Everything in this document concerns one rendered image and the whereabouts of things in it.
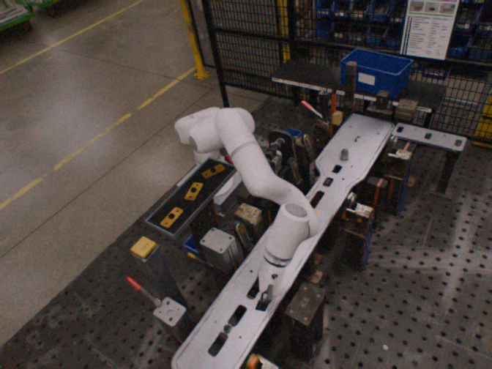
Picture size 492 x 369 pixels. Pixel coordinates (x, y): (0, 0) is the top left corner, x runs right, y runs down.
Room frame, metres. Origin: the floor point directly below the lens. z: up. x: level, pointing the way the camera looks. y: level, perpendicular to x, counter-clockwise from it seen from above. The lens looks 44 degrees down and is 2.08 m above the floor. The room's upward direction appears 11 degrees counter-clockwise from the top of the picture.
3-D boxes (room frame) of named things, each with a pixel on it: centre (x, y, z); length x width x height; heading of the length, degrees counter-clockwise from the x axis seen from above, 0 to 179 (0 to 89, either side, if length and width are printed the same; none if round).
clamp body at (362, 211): (0.83, -0.38, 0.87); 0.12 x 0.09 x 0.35; 48
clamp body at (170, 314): (0.57, 0.30, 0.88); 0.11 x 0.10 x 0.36; 48
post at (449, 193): (1.12, -0.91, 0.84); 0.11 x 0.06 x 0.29; 48
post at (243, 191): (0.98, 0.01, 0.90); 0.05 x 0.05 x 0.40; 48
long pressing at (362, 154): (0.89, -0.20, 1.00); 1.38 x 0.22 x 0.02; 138
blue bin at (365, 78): (1.63, -0.75, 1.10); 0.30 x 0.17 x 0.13; 40
